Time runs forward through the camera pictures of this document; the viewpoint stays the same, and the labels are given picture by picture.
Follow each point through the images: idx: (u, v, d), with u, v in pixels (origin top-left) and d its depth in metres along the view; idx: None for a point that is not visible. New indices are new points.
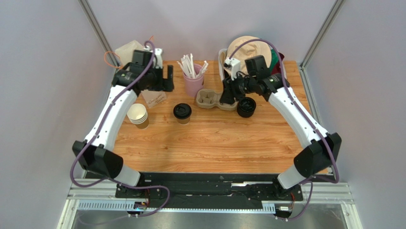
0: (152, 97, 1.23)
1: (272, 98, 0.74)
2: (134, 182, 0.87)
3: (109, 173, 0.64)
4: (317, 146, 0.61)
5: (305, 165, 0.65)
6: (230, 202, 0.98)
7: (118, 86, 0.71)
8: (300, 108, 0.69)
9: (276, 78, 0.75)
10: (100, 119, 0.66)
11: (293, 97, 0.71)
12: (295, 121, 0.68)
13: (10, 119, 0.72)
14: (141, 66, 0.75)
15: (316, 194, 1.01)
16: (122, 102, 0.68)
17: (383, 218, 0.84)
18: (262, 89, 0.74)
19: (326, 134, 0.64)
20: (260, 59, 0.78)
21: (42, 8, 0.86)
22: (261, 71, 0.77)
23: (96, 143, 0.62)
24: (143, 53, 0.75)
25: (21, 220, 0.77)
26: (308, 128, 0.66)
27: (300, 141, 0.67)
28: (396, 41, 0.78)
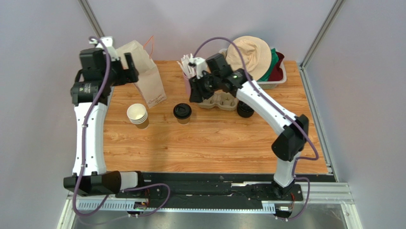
0: (152, 98, 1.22)
1: (239, 94, 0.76)
2: (134, 182, 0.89)
3: (111, 191, 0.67)
4: (289, 130, 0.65)
5: (282, 150, 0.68)
6: (229, 202, 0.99)
7: (82, 103, 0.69)
8: (267, 98, 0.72)
9: (238, 74, 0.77)
10: (80, 147, 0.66)
11: (258, 88, 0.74)
12: (264, 111, 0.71)
13: (10, 119, 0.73)
14: (95, 69, 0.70)
15: (315, 194, 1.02)
16: (95, 119, 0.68)
17: (383, 218, 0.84)
18: (228, 87, 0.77)
19: (294, 118, 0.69)
20: (220, 58, 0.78)
21: (42, 8, 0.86)
22: (224, 69, 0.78)
23: (87, 173, 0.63)
24: (91, 56, 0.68)
25: (20, 219, 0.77)
26: (278, 115, 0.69)
27: (274, 129, 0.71)
28: (396, 40, 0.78)
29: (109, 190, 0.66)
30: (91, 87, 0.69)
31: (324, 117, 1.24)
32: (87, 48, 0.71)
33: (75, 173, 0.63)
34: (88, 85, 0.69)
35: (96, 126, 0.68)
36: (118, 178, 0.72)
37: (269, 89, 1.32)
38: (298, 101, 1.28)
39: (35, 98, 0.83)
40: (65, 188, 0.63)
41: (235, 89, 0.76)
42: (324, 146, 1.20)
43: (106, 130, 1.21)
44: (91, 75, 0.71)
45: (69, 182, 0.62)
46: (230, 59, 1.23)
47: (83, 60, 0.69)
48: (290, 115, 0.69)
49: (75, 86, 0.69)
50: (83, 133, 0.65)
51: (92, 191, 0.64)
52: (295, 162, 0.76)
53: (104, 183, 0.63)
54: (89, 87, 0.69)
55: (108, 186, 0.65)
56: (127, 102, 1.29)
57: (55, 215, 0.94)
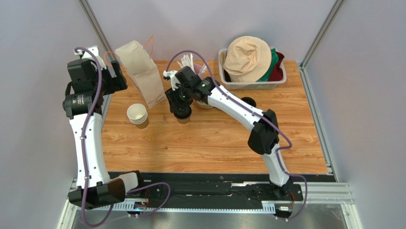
0: (152, 97, 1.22)
1: (209, 100, 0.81)
2: (135, 182, 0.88)
3: (119, 198, 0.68)
4: (259, 126, 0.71)
5: (257, 143, 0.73)
6: (229, 202, 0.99)
7: (77, 115, 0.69)
8: (236, 99, 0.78)
9: (207, 82, 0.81)
10: (82, 160, 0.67)
11: (226, 92, 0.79)
12: (235, 112, 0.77)
13: (9, 119, 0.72)
14: (86, 80, 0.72)
15: (315, 194, 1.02)
16: (93, 130, 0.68)
17: (384, 219, 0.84)
18: (199, 95, 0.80)
19: (262, 113, 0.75)
20: (187, 70, 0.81)
21: (41, 8, 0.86)
22: (193, 81, 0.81)
23: (93, 184, 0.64)
24: (80, 67, 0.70)
25: (20, 220, 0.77)
26: (247, 114, 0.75)
27: (246, 127, 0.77)
28: (397, 40, 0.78)
29: (116, 199, 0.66)
30: (84, 98, 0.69)
31: (324, 117, 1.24)
32: (75, 60, 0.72)
33: (79, 187, 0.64)
34: (81, 97, 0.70)
35: (94, 137, 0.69)
36: (124, 188, 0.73)
37: (269, 89, 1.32)
38: (298, 101, 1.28)
39: (34, 98, 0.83)
40: (71, 202, 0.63)
41: (206, 97, 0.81)
42: (324, 146, 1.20)
43: (106, 130, 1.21)
44: (82, 87, 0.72)
45: (75, 196, 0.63)
46: (230, 59, 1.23)
47: (73, 73, 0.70)
48: (258, 111, 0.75)
49: (68, 99, 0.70)
50: (82, 146, 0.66)
51: (98, 202, 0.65)
52: (277, 155, 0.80)
53: (110, 192, 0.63)
54: (82, 98, 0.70)
55: (115, 194, 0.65)
56: (127, 102, 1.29)
57: (55, 215, 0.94)
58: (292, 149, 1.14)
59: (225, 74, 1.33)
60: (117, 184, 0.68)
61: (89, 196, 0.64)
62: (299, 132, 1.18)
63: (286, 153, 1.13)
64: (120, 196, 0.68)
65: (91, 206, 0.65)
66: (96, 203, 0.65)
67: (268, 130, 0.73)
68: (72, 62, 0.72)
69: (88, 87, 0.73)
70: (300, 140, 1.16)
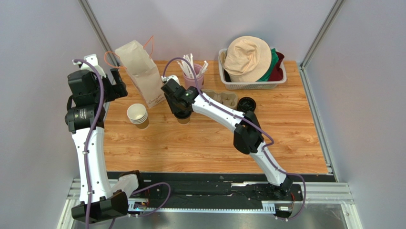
0: (152, 98, 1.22)
1: (195, 108, 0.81)
2: (136, 183, 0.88)
3: (122, 213, 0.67)
4: (240, 128, 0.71)
5: (242, 145, 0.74)
6: (229, 202, 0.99)
7: (79, 130, 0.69)
8: (218, 104, 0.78)
9: (190, 91, 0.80)
10: (85, 175, 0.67)
11: (208, 98, 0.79)
12: (218, 116, 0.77)
13: (9, 119, 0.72)
14: (87, 93, 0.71)
15: (315, 194, 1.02)
16: (95, 144, 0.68)
17: (384, 219, 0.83)
18: (184, 104, 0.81)
19: (243, 115, 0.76)
20: (171, 81, 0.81)
21: (41, 8, 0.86)
22: (177, 91, 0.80)
23: (96, 199, 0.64)
24: (81, 81, 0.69)
25: (20, 220, 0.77)
26: (229, 117, 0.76)
27: (230, 130, 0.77)
28: (396, 40, 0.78)
29: (120, 213, 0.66)
30: (86, 112, 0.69)
31: (324, 117, 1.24)
32: (75, 73, 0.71)
33: (82, 202, 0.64)
34: (83, 110, 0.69)
35: (96, 151, 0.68)
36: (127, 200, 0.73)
37: (269, 89, 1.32)
38: (298, 100, 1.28)
39: (35, 98, 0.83)
40: (75, 218, 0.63)
41: (190, 105, 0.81)
42: (324, 146, 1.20)
43: (106, 130, 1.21)
44: (83, 100, 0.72)
45: (77, 212, 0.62)
46: (230, 59, 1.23)
47: (74, 87, 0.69)
48: (238, 114, 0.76)
49: (70, 114, 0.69)
50: (85, 160, 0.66)
51: (102, 216, 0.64)
52: (265, 153, 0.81)
53: (113, 207, 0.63)
54: (85, 112, 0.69)
55: (118, 208, 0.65)
56: (127, 102, 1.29)
57: (55, 215, 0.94)
58: (291, 149, 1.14)
59: (226, 74, 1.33)
60: (120, 198, 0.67)
61: (92, 211, 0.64)
62: (299, 132, 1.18)
63: (286, 153, 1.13)
64: (124, 209, 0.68)
65: (94, 220, 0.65)
66: (99, 218, 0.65)
67: (250, 130, 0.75)
68: (72, 75, 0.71)
69: (90, 99, 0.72)
70: (300, 140, 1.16)
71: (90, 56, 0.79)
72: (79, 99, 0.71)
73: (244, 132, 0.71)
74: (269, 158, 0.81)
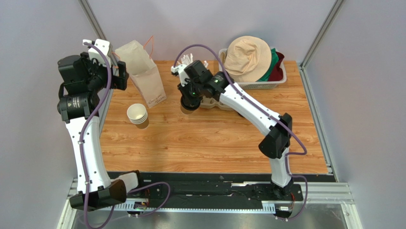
0: (152, 97, 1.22)
1: (221, 98, 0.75)
2: (136, 182, 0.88)
3: (120, 201, 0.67)
4: (276, 131, 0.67)
5: (269, 149, 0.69)
6: (229, 202, 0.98)
7: (74, 119, 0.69)
8: (250, 99, 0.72)
9: (220, 78, 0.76)
10: (81, 165, 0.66)
11: (240, 91, 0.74)
12: (249, 113, 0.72)
13: (10, 119, 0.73)
14: (79, 81, 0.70)
15: (315, 194, 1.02)
16: (91, 134, 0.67)
17: (383, 219, 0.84)
18: (211, 91, 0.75)
19: (279, 117, 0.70)
20: (198, 64, 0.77)
21: (41, 8, 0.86)
22: (204, 75, 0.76)
23: (94, 189, 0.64)
24: (72, 67, 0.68)
25: (19, 220, 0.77)
26: (263, 117, 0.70)
27: (261, 130, 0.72)
28: (396, 41, 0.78)
29: (119, 202, 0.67)
30: (80, 100, 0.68)
31: (324, 117, 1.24)
32: (65, 59, 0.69)
33: (80, 192, 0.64)
34: (76, 99, 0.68)
35: (93, 141, 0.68)
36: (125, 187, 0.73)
37: (269, 89, 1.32)
38: (298, 101, 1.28)
39: (34, 97, 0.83)
40: (73, 207, 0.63)
41: (218, 93, 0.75)
42: (324, 146, 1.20)
43: (106, 130, 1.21)
44: (76, 88, 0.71)
45: (76, 201, 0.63)
46: (230, 59, 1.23)
47: (65, 74, 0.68)
48: (274, 115, 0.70)
49: (62, 103, 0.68)
50: (81, 150, 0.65)
51: (100, 204, 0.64)
52: (286, 159, 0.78)
53: (113, 195, 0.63)
54: (77, 100, 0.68)
55: (116, 196, 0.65)
56: (127, 102, 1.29)
57: (55, 214, 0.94)
58: (291, 149, 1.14)
59: None
60: (118, 186, 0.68)
61: (90, 200, 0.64)
62: (299, 132, 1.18)
63: None
64: (122, 196, 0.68)
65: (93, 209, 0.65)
66: (97, 206, 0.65)
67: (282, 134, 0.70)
68: (62, 61, 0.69)
69: (83, 87, 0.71)
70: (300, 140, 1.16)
71: (104, 43, 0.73)
72: (72, 87, 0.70)
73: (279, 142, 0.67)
74: (288, 163, 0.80)
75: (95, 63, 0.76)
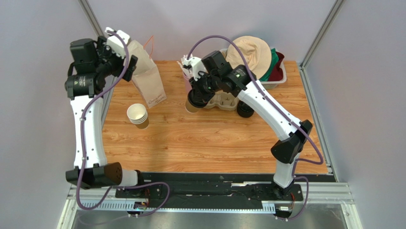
0: (152, 98, 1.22)
1: (240, 94, 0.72)
2: (135, 181, 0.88)
3: (114, 182, 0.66)
4: (296, 139, 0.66)
5: (282, 153, 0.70)
6: (229, 202, 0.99)
7: (78, 97, 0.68)
8: (272, 101, 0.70)
9: (242, 72, 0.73)
10: (79, 140, 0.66)
11: (263, 91, 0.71)
12: (269, 116, 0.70)
13: (10, 119, 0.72)
14: (88, 62, 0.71)
15: (315, 194, 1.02)
16: (92, 113, 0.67)
17: (383, 219, 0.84)
18: (230, 85, 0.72)
19: (299, 123, 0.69)
20: (218, 56, 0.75)
21: (41, 8, 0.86)
22: (223, 68, 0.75)
23: (89, 165, 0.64)
24: (83, 47, 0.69)
25: (19, 220, 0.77)
26: (283, 121, 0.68)
27: (277, 133, 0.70)
28: (396, 41, 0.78)
29: (113, 182, 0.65)
30: (86, 79, 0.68)
31: (324, 118, 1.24)
32: (78, 40, 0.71)
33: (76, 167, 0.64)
34: (82, 78, 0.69)
35: (94, 119, 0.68)
36: (120, 171, 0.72)
37: (269, 90, 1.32)
38: (298, 101, 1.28)
39: (34, 97, 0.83)
40: (68, 182, 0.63)
41: (238, 89, 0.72)
42: (323, 146, 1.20)
43: (106, 130, 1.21)
44: (84, 68, 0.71)
45: (71, 175, 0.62)
46: (230, 59, 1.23)
47: (76, 53, 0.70)
48: (295, 121, 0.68)
49: (68, 81, 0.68)
50: (81, 128, 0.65)
51: (95, 183, 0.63)
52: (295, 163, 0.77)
53: (106, 174, 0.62)
54: (84, 80, 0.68)
55: (111, 177, 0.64)
56: (127, 102, 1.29)
57: (55, 215, 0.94)
58: None
59: None
60: (113, 167, 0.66)
61: (86, 177, 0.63)
62: None
63: None
64: (116, 178, 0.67)
65: (87, 187, 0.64)
66: (92, 184, 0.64)
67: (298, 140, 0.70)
68: (75, 42, 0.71)
69: (91, 68, 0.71)
70: None
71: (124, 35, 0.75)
72: (81, 66, 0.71)
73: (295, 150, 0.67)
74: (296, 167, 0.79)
75: (108, 50, 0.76)
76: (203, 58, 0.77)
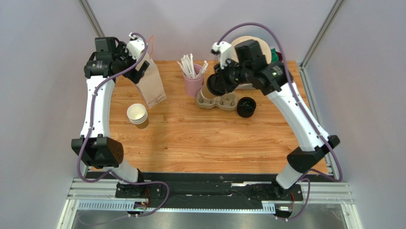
0: (152, 98, 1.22)
1: (272, 94, 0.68)
2: (134, 177, 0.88)
3: (115, 158, 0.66)
4: (320, 155, 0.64)
5: (299, 163, 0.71)
6: (229, 202, 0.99)
7: (94, 77, 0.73)
8: (305, 109, 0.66)
9: (279, 70, 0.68)
10: (88, 112, 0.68)
11: (297, 96, 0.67)
12: (298, 125, 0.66)
13: (10, 119, 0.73)
14: (108, 52, 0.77)
15: (314, 194, 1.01)
16: (104, 91, 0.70)
17: (384, 219, 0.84)
18: (263, 82, 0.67)
19: (328, 138, 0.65)
20: (255, 46, 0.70)
21: (41, 8, 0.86)
22: (258, 60, 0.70)
23: (94, 135, 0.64)
24: (106, 39, 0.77)
25: (19, 220, 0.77)
26: (312, 133, 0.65)
27: (301, 143, 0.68)
28: (396, 41, 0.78)
29: (113, 157, 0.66)
30: (104, 63, 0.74)
31: (324, 118, 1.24)
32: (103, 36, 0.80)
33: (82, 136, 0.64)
34: (101, 62, 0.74)
35: (105, 97, 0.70)
36: (121, 152, 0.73)
37: None
38: None
39: (35, 98, 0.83)
40: (72, 150, 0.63)
41: (270, 88, 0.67)
42: None
43: None
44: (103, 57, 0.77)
45: (76, 143, 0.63)
46: None
47: (98, 43, 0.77)
48: (324, 134, 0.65)
49: (87, 63, 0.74)
50: (92, 101, 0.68)
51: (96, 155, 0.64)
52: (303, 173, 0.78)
53: (108, 145, 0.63)
54: (101, 63, 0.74)
55: (112, 150, 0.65)
56: (127, 102, 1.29)
57: (55, 215, 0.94)
58: (291, 149, 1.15)
59: None
60: (116, 144, 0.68)
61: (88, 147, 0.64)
62: None
63: (286, 153, 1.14)
64: (116, 155, 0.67)
65: (88, 159, 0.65)
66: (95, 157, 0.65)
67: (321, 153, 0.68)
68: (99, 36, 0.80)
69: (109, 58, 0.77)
70: None
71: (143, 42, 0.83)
72: (100, 55, 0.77)
73: (311, 164, 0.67)
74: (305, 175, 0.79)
75: (126, 53, 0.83)
76: (238, 47, 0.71)
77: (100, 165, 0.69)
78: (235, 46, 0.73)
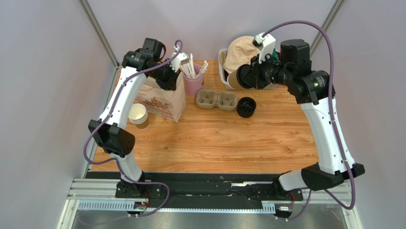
0: (179, 109, 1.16)
1: (306, 105, 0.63)
2: (137, 176, 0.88)
3: (122, 148, 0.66)
4: (339, 179, 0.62)
5: (312, 180, 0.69)
6: (230, 202, 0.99)
7: (129, 67, 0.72)
8: (338, 131, 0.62)
9: (322, 81, 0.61)
10: (111, 100, 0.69)
11: (333, 114, 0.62)
12: (324, 144, 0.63)
13: (10, 118, 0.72)
14: (151, 51, 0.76)
15: (315, 194, 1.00)
16: (133, 84, 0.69)
17: (384, 219, 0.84)
18: (301, 90, 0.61)
19: (352, 165, 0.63)
20: (306, 49, 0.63)
21: (43, 8, 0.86)
22: (302, 66, 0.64)
23: (110, 122, 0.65)
24: (154, 41, 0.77)
25: (19, 220, 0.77)
26: (337, 156, 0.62)
27: (321, 161, 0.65)
28: (397, 41, 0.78)
29: (122, 146, 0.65)
30: (141, 57, 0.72)
31: None
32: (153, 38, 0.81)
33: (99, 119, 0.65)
34: (140, 55, 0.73)
35: (132, 88, 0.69)
36: (133, 144, 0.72)
37: (269, 89, 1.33)
38: None
39: (35, 97, 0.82)
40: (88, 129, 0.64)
41: (306, 98, 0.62)
42: None
43: None
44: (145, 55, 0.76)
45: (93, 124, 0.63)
46: (230, 58, 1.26)
47: (147, 42, 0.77)
48: (349, 161, 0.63)
49: (128, 53, 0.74)
50: (118, 90, 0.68)
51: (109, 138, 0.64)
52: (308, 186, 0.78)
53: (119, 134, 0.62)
54: (139, 57, 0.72)
55: (122, 139, 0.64)
56: None
57: (55, 215, 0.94)
58: (291, 149, 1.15)
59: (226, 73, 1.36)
60: (128, 135, 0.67)
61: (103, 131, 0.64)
62: (299, 132, 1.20)
63: (286, 153, 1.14)
64: (125, 145, 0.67)
65: (100, 140, 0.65)
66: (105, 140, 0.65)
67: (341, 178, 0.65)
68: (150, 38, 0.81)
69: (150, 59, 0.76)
70: (300, 140, 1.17)
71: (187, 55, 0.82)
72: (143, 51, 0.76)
73: (325, 185, 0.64)
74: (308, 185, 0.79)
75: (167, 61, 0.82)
76: (285, 46, 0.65)
77: (108, 150, 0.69)
78: (282, 44, 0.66)
